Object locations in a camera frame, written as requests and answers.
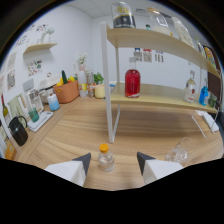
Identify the clear bottle with orange cap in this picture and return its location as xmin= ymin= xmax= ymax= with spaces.
xmin=97 ymin=143 xmax=116 ymax=173

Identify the blue liquid bottle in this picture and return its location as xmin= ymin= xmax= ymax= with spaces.
xmin=198 ymin=84 xmax=210 ymax=107

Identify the glass jar with wooden lid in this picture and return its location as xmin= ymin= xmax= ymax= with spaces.
xmin=146 ymin=7 xmax=171 ymax=36

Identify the green cup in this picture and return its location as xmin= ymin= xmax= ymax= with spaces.
xmin=27 ymin=107 xmax=40 ymax=123

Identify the light blue cup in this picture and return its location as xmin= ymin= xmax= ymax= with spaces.
xmin=47 ymin=93 xmax=61 ymax=112

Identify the yellow cup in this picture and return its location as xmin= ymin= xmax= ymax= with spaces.
xmin=94 ymin=84 xmax=106 ymax=99

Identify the clear glass with ice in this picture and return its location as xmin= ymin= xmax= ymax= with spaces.
xmin=164 ymin=137 xmax=194 ymax=167

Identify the white tray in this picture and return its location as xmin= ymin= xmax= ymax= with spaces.
xmin=27 ymin=110 xmax=54 ymax=133

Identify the black kettle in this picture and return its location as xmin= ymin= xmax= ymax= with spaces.
xmin=8 ymin=115 xmax=29 ymax=147

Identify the white notebook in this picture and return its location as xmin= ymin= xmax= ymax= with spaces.
xmin=194 ymin=109 xmax=220 ymax=134

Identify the white and wood shelf rack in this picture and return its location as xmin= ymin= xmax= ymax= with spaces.
xmin=100 ymin=21 xmax=223 ymax=144

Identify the orange storage basket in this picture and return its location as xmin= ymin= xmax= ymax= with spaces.
xmin=53 ymin=79 xmax=80 ymax=104

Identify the clear bottle with red label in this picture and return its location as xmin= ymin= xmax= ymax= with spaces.
xmin=183 ymin=78 xmax=197 ymax=104

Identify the red liquid glass bottle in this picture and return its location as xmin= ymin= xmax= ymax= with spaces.
xmin=124 ymin=57 xmax=142 ymax=99

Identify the green leafy plant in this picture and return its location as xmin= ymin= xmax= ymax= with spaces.
xmin=93 ymin=72 xmax=105 ymax=85

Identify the white flower vase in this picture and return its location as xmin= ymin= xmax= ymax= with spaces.
xmin=77 ymin=53 xmax=88 ymax=72

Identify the yellow snack bag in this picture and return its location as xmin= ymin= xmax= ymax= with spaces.
xmin=203 ymin=46 xmax=218 ymax=69

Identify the multicolour wall poster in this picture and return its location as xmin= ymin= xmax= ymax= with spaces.
xmin=154 ymin=50 xmax=165 ymax=64

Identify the red and white wall poster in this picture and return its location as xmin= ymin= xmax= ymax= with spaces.
xmin=143 ymin=49 xmax=153 ymax=63

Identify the blue and white wall poster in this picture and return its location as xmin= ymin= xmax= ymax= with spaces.
xmin=134 ymin=48 xmax=144 ymax=63

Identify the wooden wall shelf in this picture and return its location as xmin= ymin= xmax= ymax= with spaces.
xmin=23 ymin=42 xmax=58 ymax=55

